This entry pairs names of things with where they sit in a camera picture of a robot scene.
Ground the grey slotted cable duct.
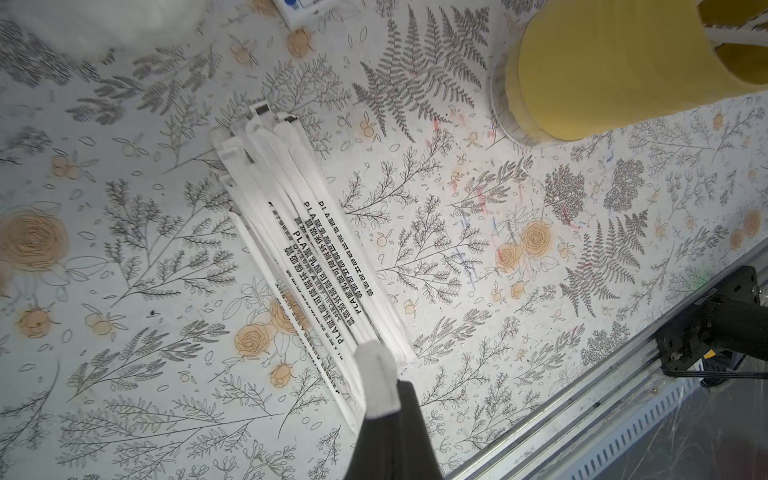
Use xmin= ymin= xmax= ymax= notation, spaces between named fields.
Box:
xmin=534 ymin=373 xmax=700 ymax=479

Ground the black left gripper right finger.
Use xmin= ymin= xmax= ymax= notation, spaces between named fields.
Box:
xmin=394 ymin=381 xmax=443 ymax=480

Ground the white remote control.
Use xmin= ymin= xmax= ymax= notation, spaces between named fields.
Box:
xmin=273 ymin=0 xmax=343 ymax=31

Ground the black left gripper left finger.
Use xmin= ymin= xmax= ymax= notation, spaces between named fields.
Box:
xmin=344 ymin=414 xmax=396 ymax=480

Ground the white teddy bear blue shirt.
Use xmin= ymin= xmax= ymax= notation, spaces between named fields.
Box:
xmin=1 ymin=0 xmax=210 ymax=59

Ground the yellow plastic cup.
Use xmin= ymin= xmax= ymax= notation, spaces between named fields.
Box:
xmin=492 ymin=1 xmax=767 ymax=146

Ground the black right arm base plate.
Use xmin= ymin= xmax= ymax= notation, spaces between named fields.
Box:
xmin=655 ymin=265 xmax=767 ymax=380

